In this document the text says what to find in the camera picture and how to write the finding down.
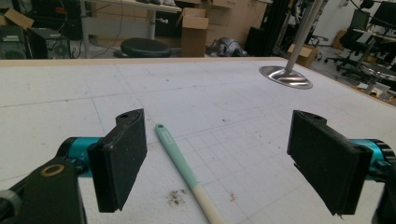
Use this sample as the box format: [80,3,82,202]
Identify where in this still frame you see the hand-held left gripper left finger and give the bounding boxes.
[86,107,149,214]

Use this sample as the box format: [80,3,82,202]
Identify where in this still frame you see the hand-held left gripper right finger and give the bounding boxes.
[286,109,374,217]

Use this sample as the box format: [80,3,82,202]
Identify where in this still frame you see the mint and cream handled utensil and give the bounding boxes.
[154,122,226,224]

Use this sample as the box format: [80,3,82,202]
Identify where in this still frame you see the dark crumbs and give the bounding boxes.
[165,188,189,207]

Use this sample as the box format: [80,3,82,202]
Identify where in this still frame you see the metal stand with round base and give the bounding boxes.
[259,0,325,91]

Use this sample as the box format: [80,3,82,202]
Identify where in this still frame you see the small cardboard box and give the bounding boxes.
[287,43,319,69]

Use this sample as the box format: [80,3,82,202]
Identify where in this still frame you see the round black stool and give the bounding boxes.
[113,37,173,59]

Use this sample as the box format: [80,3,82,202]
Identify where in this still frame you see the black office chair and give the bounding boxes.
[323,8,372,73]

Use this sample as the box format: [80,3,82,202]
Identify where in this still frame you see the black computer tower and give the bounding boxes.
[27,27,71,60]

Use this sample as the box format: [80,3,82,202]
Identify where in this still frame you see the white desk with metal legs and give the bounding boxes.
[79,0,183,60]

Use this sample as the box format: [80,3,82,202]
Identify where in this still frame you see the open cardboard box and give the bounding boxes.
[176,7,210,58]

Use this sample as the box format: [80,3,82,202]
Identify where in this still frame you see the grey backpack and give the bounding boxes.
[205,36,248,58]

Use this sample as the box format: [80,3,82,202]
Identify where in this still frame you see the torn cardboard box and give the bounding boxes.
[0,7,35,31]

